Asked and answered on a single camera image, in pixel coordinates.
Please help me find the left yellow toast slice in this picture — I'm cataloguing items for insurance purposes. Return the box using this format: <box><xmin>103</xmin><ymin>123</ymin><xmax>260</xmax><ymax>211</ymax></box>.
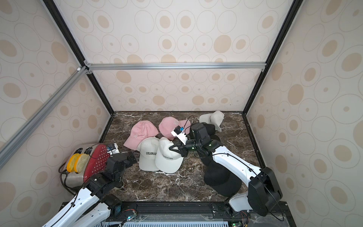
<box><xmin>66</xmin><ymin>153</ymin><xmax>80</xmax><ymax>173</ymax></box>

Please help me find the black right frame post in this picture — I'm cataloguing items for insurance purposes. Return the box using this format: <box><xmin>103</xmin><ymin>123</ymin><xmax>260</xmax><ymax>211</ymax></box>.
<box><xmin>243</xmin><ymin>0</ymin><xmax>303</xmax><ymax>116</ymax></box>

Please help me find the black left frame post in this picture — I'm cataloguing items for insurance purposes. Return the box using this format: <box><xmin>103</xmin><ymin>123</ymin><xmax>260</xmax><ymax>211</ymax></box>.
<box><xmin>42</xmin><ymin>0</ymin><xmax>114</xmax><ymax>115</ymax></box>

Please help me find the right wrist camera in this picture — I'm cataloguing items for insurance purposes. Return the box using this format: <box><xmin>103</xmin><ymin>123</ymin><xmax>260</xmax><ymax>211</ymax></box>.
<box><xmin>171</xmin><ymin>126</ymin><xmax>188</xmax><ymax>145</ymax></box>

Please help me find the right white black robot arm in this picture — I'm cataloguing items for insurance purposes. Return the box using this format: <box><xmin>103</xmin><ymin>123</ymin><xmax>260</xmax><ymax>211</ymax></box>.
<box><xmin>169</xmin><ymin>123</ymin><xmax>283</xmax><ymax>216</ymax></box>

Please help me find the pink baseball cap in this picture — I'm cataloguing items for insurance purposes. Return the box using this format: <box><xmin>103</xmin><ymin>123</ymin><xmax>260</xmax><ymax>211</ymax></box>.
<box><xmin>158</xmin><ymin>117</ymin><xmax>191</xmax><ymax>141</ymax></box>
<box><xmin>123</xmin><ymin>121</ymin><xmax>159</xmax><ymax>150</ymax></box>

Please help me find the horizontal aluminium rail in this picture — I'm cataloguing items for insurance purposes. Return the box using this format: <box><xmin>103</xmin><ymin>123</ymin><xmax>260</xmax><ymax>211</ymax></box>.
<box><xmin>85</xmin><ymin>61</ymin><xmax>267</xmax><ymax>71</ymax></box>

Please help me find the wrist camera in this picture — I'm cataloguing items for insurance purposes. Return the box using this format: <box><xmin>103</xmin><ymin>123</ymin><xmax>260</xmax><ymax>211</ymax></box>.
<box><xmin>107</xmin><ymin>143</ymin><xmax>120</xmax><ymax>156</ymax></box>
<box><xmin>171</xmin><ymin>126</ymin><xmax>188</xmax><ymax>145</ymax></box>

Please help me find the black frame post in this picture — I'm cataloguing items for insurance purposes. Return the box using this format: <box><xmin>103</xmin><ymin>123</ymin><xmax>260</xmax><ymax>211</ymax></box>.
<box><xmin>42</xmin><ymin>0</ymin><xmax>114</xmax><ymax>115</ymax></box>
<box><xmin>243</xmin><ymin>0</ymin><xmax>303</xmax><ymax>116</ymax></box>

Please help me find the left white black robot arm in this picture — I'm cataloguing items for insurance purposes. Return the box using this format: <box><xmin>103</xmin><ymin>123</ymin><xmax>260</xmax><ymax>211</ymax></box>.
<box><xmin>44</xmin><ymin>152</ymin><xmax>137</xmax><ymax>227</ymax></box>

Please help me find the black cap front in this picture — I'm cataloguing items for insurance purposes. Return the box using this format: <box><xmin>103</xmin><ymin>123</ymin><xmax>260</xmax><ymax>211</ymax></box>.
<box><xmin>204</xmin><ymin>161</ymin><xmax>242</xmax><ymax>197</ymax></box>

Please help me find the black cap rear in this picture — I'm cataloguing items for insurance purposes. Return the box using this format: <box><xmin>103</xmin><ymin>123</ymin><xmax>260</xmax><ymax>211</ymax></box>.
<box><xmin>204</xmin><ymin>123</ymin><xmax>216</xmax><ymax>135</ymax></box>

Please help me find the black toaster power cable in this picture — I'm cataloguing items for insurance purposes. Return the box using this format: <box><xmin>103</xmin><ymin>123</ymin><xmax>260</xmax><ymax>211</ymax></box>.
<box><xmin>58</xmin><ymin>161</ymin><xmax>86</xmax><ymax>196</ymax></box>

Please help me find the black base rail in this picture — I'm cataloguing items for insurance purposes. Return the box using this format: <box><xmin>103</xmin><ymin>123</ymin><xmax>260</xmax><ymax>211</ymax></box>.
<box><xmin>93</xmin><ymin>201</ymin><xmax>296</xmax><ymax>227</ymax></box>

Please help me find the white Colorado cap front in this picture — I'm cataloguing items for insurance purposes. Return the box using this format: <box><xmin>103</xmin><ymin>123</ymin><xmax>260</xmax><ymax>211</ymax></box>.
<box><xmin>155</xmin><ymin>137</ymin><xmax>183</xmax><ymax>174</ymax></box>

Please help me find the black cap with white patch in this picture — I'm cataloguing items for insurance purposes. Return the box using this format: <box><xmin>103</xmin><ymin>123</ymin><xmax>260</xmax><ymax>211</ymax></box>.
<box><xmin>197</xmin><ymin>135</ymin><xmax>222</xmax><ymax>166</ymax></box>

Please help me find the red silver toaster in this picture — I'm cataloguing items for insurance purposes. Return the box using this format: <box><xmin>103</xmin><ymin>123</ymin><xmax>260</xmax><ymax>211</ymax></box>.
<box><xmin>60</xmin><ymin>143</ymin><xmax>110</xmax><ymax>188</ymax></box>

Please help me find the small circuit board with led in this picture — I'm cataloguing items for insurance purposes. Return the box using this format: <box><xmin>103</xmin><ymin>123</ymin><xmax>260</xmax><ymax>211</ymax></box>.
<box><xmin>121</xmin><ymin>209</ymin><xmax>137</xmax><ymax>223</ymax></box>

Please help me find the left diagonal aluminium rail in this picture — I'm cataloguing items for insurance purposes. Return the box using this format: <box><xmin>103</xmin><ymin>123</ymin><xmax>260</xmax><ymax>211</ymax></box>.
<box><xmin>1</xmin><ymin>66</ymin><xmax>88</xmax><ymax>168</ymax></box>

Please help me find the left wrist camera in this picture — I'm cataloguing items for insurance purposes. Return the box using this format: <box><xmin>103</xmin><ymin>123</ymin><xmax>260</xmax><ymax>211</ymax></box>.
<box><xmin>107</xmin><ymin>143</ymin><xmax>120</xmax><ymax>156</ymax></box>

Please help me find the right yellow toast slice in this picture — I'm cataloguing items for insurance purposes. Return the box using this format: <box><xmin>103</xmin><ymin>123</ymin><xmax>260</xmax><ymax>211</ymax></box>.
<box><xmin>74</xmin><ymin>154</ymin><xmax>90</xmax><ymax>173</ymax></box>

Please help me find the white colorado cap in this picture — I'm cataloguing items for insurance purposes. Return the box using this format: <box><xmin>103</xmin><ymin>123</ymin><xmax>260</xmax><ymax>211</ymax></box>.
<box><xmin>137</xmin><ymin>137</ymin><xmax>159</xmax><ymax>171</ymax></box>
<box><xmin>155</xmin><ymin>137</ymin><xmax>183</xmax><ymax>174</ymax></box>

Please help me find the yellow toast slice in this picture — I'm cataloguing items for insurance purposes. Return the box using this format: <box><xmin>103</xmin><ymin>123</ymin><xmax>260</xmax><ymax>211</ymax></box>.
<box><xmin>66</xmin><ymin>153</ymin><xmax>80</xmax><ymax>173</ymax></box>
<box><xmin>74</xmin><ymin>154</ymin><xmax>90</xmax><ymax>173</ymax></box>

